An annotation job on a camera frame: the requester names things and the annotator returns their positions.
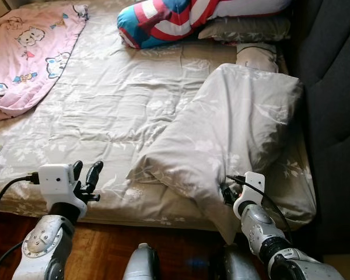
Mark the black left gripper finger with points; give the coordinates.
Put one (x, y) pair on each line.
(94, 175)
(77, 170)

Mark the large grey floral pillow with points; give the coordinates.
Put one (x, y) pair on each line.
(221, 134)

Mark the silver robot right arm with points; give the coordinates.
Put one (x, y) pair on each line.
(262, 230)

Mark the silver robot right leg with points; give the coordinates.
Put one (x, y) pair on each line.
(236, 268)

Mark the silver robot leg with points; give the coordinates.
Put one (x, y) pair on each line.
(236, 268)
(140, 265)

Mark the bed with grey floral sheet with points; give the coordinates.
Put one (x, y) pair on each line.
(116, 105)

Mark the silver robot left leg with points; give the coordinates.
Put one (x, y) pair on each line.
(140, 265)

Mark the dark grey upholstered sofa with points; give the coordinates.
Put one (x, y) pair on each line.
(332, 116)

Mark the pink cartoon quilt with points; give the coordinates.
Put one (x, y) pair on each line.
(29, 64)

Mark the beige patterned cushion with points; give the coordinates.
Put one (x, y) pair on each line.
(256, 57)

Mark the blue shield print pillow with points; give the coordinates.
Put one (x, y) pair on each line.
(157, 26)

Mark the small grey floral pillow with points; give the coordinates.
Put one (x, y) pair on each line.
(251, 29)

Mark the white pillow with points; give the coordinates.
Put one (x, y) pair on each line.
(251, 6)

